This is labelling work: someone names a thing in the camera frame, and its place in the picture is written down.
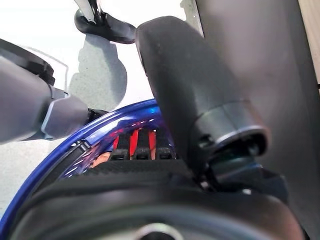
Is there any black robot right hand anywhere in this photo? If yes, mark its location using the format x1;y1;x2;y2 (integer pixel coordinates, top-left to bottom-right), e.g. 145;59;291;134
9;16;308;240

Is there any blue plastic shopping basket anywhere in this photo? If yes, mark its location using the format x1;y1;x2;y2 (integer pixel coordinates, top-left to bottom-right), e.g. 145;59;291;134
0;98;176;226

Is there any wooden display stand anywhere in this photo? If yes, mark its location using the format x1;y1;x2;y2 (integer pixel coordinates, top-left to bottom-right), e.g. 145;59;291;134
194;0;320;236

